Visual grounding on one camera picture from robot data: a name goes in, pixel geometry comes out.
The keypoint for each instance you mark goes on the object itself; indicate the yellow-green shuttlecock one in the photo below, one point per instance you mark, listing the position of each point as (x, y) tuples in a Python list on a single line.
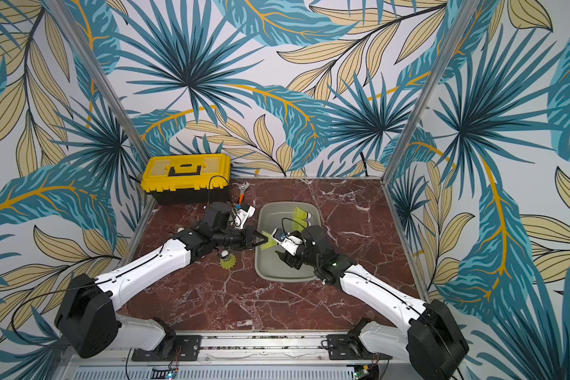
[(300, 223)]

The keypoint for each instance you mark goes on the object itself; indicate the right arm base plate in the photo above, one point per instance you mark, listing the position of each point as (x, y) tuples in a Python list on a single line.
[(344, 347)]

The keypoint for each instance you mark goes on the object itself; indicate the yellow-green shuttlecock seven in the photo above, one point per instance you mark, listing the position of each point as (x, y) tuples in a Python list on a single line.
[(227, 260)]

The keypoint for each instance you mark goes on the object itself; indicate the grey plastic storage tray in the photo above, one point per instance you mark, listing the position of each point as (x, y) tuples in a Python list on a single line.
[(267, 262)]

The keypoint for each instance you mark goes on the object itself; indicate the aluminium front rail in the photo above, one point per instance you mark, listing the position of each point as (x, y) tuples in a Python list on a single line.
[(295, 354)]

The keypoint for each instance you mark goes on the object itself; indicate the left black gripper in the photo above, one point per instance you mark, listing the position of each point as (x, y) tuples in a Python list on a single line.
[(248, 237)]

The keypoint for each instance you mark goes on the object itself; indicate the yellow-green shuttlecock two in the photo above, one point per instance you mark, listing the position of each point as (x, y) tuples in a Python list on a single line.
[(299, 213)]

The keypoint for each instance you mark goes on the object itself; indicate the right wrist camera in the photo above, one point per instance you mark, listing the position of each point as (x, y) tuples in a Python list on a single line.
[(288, 241)]

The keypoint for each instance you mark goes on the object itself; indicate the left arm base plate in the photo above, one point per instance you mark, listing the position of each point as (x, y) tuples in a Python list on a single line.
[(184, 348)]

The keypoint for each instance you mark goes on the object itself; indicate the yellow black toolbox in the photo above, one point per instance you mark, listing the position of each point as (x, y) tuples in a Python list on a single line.
[(188, 179)]

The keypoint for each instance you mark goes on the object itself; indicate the aluminium frame post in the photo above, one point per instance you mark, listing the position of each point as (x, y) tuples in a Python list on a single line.
[(81, 46), (454, 35)]

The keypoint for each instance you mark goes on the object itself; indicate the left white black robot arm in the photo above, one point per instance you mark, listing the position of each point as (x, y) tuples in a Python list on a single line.
[(88, 316)]

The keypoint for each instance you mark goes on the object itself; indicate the left aluminium frame post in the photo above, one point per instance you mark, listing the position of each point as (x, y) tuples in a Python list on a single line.
[(81, 46)]

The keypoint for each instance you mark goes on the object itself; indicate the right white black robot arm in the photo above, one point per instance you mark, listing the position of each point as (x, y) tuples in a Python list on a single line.
[(428, 336)]

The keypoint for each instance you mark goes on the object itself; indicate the yellow-green shuttlecock four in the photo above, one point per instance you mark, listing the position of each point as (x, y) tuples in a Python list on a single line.
[(269, 243)]

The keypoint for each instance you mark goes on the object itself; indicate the right aluminium frame post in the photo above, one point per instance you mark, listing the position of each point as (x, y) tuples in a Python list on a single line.
[(454, 35)]

